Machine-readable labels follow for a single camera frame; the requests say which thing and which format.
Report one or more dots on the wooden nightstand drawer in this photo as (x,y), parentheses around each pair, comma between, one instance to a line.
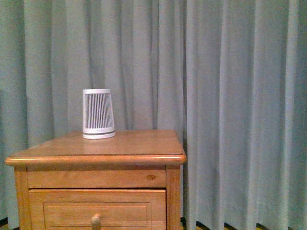
(97,209)

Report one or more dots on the white ribbed air purifier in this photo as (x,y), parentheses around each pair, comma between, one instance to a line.
(98,119)

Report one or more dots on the wooden nightstand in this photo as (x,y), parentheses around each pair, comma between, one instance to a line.
(142,159)

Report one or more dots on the grey-green curtain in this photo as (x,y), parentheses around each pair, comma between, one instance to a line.
(230,76)

